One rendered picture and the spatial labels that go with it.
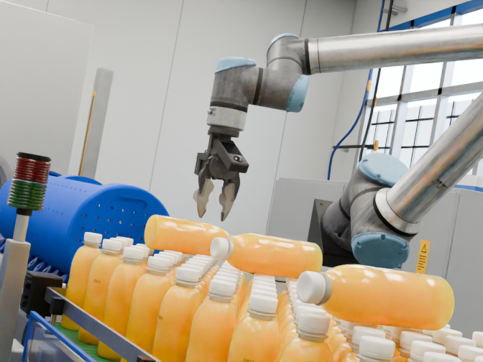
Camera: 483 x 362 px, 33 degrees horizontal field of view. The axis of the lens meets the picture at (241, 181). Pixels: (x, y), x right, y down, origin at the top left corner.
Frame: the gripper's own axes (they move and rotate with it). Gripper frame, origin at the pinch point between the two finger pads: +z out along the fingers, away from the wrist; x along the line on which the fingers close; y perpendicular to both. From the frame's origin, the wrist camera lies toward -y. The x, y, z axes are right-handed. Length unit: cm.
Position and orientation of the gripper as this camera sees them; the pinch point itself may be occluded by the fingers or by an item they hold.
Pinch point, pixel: (213, 214)
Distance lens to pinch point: 189.3
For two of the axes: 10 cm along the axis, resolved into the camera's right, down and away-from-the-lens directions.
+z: -1.7, 9.8, -0.2
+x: -8.7, -1.6, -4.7
